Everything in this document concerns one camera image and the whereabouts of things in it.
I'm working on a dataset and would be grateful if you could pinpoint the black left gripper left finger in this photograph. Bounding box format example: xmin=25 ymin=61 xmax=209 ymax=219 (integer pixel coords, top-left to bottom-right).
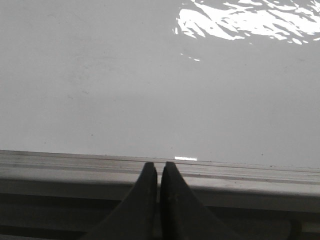
xmin=82 ymin=162 xmax=158 ymax=240

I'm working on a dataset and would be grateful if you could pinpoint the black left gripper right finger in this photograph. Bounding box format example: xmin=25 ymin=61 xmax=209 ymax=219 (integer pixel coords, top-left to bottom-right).
xmin=160 ymin=162 xmax=240 ymax=240

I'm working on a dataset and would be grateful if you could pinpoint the white whiteboard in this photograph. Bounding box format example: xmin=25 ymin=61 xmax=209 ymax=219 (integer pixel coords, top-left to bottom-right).
xmin=0 ymin=0 xmax=320 ymax=168

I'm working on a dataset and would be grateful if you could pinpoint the aluminium whiteboard frame tray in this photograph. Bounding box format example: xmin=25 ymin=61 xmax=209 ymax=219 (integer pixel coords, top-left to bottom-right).
xmin=0 ymin=150 xmax=320 ymax=213

